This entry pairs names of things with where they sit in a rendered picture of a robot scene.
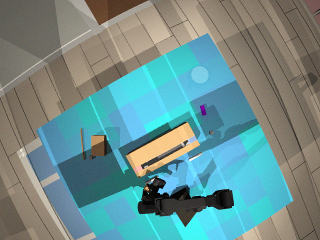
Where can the purple rectangular block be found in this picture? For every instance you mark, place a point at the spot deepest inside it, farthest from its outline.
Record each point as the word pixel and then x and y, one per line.
pixel 203 110

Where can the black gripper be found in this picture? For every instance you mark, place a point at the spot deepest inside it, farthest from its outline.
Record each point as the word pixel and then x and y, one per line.
pixel 155 185

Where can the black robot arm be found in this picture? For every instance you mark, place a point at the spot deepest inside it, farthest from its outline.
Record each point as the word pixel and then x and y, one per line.
pixel 166 205

